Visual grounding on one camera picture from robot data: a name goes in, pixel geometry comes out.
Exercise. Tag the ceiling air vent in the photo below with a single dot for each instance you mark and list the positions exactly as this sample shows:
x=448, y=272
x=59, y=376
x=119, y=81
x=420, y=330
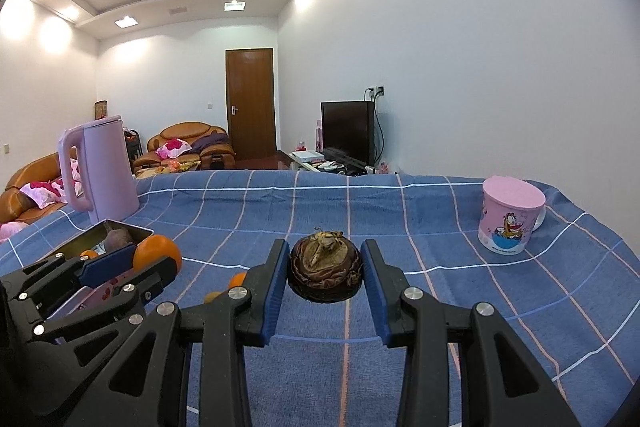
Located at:
x=177, y=11

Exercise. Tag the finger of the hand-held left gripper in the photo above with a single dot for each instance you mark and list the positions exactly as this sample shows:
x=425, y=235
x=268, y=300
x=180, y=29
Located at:
x=155, y=279
x=107, y=264

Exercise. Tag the blue checked blanket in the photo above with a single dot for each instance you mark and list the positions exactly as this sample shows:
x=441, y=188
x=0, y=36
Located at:
x=450, y=282

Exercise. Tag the pink cartoon mug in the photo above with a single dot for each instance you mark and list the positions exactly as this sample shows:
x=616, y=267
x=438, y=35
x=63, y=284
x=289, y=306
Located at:
x=510, y=217

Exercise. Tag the purple passion fruit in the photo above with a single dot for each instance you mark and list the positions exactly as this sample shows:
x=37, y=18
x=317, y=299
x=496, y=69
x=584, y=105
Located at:
x=117, y=239

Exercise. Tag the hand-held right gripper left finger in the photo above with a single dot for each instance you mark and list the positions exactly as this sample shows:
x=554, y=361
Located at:
x=277, y=292

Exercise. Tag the black television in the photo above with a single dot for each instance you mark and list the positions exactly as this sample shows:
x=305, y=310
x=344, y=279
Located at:
x=347, y=129

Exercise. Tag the coffee table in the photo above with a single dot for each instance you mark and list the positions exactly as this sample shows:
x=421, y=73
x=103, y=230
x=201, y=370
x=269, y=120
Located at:
x=172, y=167

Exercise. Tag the pink electric kettle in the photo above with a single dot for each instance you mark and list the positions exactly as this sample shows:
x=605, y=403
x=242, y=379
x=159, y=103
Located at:
x=110, y=172

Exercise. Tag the pink floral cushion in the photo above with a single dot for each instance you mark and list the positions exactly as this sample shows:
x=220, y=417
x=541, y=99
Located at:
x=75, y=172
x=42, y=194
x=172, y=148

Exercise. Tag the long brown leather sofa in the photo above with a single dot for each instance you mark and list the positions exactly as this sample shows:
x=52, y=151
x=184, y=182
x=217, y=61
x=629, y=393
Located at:
x=30, y=169

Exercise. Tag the pink box beside television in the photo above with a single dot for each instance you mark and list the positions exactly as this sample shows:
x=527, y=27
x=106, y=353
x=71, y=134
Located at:
x=318, y=134

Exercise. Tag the yellow-green kiwi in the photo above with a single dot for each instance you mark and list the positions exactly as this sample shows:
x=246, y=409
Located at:
x=212, y=297

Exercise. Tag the dark water chestnut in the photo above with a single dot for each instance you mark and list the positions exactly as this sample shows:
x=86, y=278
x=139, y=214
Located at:
x=325, y=267

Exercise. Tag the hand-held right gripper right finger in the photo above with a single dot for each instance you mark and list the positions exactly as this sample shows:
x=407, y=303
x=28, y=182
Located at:
x=372, y=292

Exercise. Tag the television stand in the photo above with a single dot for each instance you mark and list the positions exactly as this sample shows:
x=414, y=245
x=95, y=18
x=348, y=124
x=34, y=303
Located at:
x=345, y=168

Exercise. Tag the white flat box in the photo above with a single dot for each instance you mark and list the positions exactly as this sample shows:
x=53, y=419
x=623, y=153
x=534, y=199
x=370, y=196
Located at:
x=307, y=155

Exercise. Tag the wall socket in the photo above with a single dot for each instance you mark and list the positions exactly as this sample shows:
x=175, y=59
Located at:
x=377, y=92

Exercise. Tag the orange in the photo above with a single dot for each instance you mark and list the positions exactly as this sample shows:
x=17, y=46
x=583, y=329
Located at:
x=237, y=279
x=157, y=252
x=90, y=253

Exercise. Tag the small brown leather sofa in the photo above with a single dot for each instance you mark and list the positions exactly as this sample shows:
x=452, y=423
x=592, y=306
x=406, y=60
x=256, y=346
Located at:
x=190, y=131

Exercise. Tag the wall picture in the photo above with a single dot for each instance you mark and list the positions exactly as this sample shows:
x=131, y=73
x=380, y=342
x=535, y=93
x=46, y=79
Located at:
x=101, y=109

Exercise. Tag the pink tin box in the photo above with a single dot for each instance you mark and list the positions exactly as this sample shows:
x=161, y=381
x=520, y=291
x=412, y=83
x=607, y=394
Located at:
x=92, y=302

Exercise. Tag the brown wooden door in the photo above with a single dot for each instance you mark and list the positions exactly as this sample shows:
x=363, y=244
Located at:
x=250, y=102

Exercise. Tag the purple cloth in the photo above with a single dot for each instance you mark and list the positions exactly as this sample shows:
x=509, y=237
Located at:
x=212, y=141

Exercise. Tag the square ceiling light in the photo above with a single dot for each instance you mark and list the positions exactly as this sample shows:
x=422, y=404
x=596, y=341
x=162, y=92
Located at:
x=125, y=23
x=234, y=5

